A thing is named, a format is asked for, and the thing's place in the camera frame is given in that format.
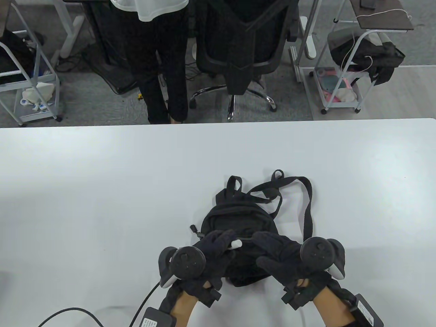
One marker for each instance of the person's right hand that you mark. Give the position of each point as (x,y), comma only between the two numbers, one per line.
(286,259)

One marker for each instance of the person's left hand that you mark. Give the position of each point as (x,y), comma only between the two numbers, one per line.
(218,259)

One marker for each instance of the small white lubricant stick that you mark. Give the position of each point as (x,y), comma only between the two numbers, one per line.
(235,243)

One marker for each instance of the black backpack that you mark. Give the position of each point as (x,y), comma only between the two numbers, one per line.
(238,218)

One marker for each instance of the person's left forearm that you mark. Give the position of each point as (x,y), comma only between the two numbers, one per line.
(184,306)

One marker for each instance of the person's right forearm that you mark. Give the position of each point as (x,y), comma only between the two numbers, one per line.
(330,306)

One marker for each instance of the black right hand controller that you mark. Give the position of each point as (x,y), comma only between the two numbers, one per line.
(316,253)

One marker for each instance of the black hand controller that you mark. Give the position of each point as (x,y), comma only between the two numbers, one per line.
(316,253)
(185,264)

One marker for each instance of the black left hand controller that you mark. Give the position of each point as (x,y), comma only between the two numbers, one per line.
(185,264)

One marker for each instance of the black left glove clamp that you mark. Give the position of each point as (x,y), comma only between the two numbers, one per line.
(209,296)

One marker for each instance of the black glove clamp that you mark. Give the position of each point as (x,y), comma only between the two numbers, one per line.
(209,296)
(294,299)

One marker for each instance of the black right glove clamp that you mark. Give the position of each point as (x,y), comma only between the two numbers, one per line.
(294,299)

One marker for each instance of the black left wrist box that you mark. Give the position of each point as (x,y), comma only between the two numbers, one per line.
(156,320)

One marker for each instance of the black wrist box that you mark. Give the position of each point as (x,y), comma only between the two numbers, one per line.
(368,311)
(156,320)

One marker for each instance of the black right wrist box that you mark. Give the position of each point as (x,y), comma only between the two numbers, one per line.
(368,311)

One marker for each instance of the white cloth bundle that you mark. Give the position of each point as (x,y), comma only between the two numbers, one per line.
(347,95)

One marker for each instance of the pink plastic item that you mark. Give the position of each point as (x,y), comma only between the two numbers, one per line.
(345,83)

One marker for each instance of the grey metal stand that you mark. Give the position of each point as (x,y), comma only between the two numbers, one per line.
(295,66)

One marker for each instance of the white desk leg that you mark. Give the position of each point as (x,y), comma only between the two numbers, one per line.
(310,47)
(69,37)

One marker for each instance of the black office chair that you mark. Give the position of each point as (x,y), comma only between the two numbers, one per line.
(245,41)

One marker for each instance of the black bag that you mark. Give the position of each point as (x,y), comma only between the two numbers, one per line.
(378,56)
(15,58)

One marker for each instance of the white metal rolling cart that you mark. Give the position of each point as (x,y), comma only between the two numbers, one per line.
(37,118)

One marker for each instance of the black computer tower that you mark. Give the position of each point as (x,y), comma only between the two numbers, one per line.
(109,41)

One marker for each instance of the white cloth bag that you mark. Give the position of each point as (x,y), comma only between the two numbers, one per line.
(39,89)

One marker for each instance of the dark brown side table top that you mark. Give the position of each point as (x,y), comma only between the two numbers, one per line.
(385,22)

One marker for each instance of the black phone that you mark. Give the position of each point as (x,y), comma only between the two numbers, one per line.
(368,3)

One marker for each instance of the white frame rolling side table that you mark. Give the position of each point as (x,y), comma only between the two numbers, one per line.
(342,105)

